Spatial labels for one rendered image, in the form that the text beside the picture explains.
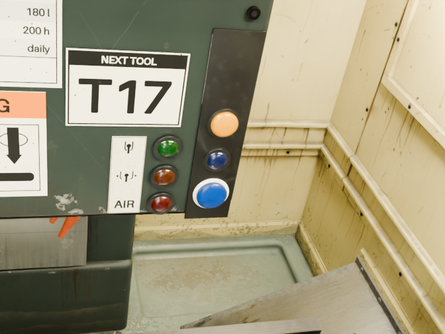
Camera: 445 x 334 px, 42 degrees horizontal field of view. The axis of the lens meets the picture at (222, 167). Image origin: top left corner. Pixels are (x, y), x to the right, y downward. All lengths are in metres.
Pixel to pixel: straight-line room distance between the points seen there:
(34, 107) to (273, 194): 1.57
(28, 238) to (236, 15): 1.05
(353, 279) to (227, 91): 1.28
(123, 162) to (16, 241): 0.95
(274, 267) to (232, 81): 1.59
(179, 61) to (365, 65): 1.27
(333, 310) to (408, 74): 0.66
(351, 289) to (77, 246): 0.77
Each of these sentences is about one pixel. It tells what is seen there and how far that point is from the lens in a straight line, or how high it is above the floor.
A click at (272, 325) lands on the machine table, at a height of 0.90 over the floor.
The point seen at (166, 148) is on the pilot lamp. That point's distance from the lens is 0.52.
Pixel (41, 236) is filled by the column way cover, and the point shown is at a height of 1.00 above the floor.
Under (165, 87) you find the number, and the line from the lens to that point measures 0.49.
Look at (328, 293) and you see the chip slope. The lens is 1.71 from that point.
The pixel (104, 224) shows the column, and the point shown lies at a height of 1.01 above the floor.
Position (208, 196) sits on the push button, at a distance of 0.56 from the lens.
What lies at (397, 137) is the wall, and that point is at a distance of 1.58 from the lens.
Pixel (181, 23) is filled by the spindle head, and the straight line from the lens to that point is 0.47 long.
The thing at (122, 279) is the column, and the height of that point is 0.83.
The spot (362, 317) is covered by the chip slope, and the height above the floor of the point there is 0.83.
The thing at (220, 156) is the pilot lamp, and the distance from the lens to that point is 0.54.
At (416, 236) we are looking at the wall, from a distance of 1.52.
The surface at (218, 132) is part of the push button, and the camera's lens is 0.52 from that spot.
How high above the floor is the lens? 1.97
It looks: 34 degrees down
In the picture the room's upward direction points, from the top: 11 degrees clockwise
